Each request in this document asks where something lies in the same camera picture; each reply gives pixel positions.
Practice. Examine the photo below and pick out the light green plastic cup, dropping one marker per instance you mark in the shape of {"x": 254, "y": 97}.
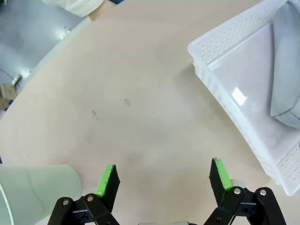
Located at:
{"x": 35, "y": 187}

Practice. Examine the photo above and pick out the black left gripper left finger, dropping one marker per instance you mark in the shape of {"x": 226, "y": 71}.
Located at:
{"x": 110, "y": 187}

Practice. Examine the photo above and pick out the brown cardboard box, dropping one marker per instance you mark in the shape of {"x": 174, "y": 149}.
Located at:
{"x": 7, "y": 92}

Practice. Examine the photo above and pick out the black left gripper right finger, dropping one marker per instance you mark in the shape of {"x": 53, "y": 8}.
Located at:
{"x": 218, "y": 185}

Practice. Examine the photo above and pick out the white perforated plastic basket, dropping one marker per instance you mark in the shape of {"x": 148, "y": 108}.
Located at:
{"x": 246, "y": 70}

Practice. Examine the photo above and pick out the person's right forearm cream sleeve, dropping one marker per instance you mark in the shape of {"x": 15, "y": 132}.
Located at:
{"x": 75, "y": 5}

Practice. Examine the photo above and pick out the grey pouch with black zipper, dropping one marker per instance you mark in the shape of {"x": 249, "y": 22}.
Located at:
{"x": 286, "y": 70}

